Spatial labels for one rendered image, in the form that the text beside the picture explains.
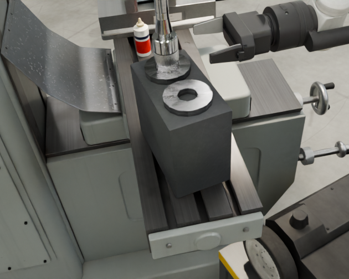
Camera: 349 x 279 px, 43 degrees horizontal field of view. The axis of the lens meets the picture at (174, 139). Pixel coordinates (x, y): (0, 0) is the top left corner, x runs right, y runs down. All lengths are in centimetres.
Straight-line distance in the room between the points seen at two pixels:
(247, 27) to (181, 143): 25
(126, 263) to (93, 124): 65
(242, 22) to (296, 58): 210
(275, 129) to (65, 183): 66
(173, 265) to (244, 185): 84
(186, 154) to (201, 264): 93
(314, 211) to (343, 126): 121
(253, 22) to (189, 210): 38
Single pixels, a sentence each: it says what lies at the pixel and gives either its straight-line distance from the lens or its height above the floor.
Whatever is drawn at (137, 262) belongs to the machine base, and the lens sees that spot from 172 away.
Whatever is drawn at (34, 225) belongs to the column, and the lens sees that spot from 146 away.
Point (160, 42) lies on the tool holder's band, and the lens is 82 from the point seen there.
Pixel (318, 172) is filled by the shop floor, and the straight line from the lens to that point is 227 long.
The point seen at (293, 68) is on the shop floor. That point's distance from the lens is 289.
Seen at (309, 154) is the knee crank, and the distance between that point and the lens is 154.
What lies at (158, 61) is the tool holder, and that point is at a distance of 85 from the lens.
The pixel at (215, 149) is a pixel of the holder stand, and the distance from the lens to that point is 83.
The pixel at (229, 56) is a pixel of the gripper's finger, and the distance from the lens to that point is 83.
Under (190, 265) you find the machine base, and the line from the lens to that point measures 169.
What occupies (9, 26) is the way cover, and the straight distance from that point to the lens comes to 123.
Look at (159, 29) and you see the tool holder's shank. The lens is 82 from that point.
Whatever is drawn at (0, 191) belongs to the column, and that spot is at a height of 73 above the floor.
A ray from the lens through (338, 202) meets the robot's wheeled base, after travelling 140.
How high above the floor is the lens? 167
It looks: 44 degrees down
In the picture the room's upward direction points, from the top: 6 degrees counter-clockwise
